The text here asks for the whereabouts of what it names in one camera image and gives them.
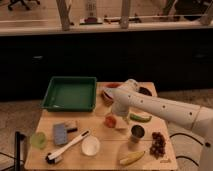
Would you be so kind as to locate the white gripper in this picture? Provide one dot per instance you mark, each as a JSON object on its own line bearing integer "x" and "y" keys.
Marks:
{"x": 120, "y": 110}

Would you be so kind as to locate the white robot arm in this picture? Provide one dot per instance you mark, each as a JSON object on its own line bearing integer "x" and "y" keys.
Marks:
{"x": 198, "y": 119}

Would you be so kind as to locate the metal cup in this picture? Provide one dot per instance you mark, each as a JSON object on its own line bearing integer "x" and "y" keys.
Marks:
{"x": 137, "y": 132}

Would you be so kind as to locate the green plastic cup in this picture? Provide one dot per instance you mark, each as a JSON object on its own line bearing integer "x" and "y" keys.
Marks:
{"x": 38, "y": 140}

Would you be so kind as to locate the green cucumber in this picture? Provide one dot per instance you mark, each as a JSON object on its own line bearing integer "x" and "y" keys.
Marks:
{"x": 140, "y": 119}

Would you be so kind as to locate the yellow banana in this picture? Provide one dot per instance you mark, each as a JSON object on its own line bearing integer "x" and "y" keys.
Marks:
{"x": 131, "y": 158}

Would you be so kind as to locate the orange bowl with grey cloth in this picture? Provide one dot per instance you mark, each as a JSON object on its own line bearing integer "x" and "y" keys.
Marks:
{"x": 107, "y": 93}

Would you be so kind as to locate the dark brown bowl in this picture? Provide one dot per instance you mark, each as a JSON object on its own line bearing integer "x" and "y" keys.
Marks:
{"x": 145, "y": 91}

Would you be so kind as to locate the purple grape bunch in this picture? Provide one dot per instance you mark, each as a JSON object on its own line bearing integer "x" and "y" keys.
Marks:
{"x": 157, "y": 148}

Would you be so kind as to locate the grey blue sponge block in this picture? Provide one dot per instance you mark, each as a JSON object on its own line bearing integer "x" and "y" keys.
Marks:
{"x": 61, "y": 131}

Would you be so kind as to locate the green plastic tray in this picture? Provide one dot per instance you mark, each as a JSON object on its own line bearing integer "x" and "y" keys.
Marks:
{"x": 70, "y": 94}

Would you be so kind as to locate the white black brush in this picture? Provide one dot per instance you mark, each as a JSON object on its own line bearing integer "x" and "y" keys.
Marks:
{"x": 51, "y": 157}

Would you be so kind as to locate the black stand left of table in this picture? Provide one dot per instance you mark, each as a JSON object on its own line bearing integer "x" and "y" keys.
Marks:
{"x": 19, "y": 151}

